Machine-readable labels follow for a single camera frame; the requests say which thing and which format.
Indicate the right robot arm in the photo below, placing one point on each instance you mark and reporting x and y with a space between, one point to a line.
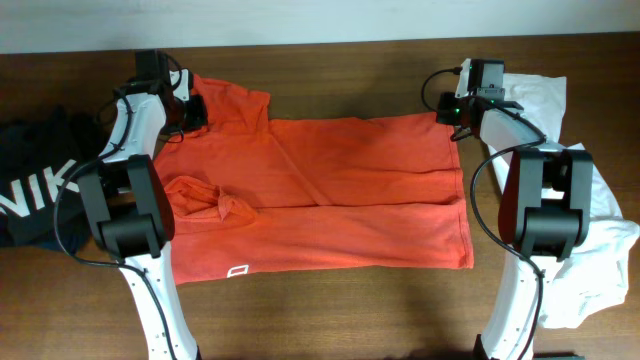
544 213

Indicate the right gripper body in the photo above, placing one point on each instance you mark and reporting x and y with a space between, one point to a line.
453 107

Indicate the orange t-shirt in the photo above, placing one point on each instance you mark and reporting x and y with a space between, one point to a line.
252 194

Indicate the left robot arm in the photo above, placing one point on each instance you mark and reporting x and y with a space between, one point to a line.
130 217

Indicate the folded dark navy t-shirt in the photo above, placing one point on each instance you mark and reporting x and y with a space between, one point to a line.
37 208

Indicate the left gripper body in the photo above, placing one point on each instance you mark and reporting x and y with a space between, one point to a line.
191 113

